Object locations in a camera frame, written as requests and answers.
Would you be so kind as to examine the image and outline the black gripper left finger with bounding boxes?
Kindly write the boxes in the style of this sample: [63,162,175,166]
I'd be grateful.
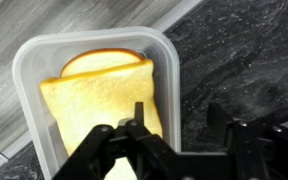
[134,102,144,123]

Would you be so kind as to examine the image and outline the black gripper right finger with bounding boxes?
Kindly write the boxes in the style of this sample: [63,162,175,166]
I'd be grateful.
[207,103,233,148]

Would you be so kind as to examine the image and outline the clear plastic bowl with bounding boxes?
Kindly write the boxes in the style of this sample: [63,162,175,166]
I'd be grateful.
[12,27,181,180]

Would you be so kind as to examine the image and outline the square bread slice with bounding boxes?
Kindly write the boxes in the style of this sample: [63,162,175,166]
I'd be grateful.
[39,59,164,180]

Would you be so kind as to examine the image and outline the round bread slice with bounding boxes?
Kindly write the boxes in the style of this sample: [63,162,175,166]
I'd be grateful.
[60,48,145,77]

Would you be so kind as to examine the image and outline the white kitchen cabinets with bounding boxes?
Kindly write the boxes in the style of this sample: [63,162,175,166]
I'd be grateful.
[0,0,201,163]

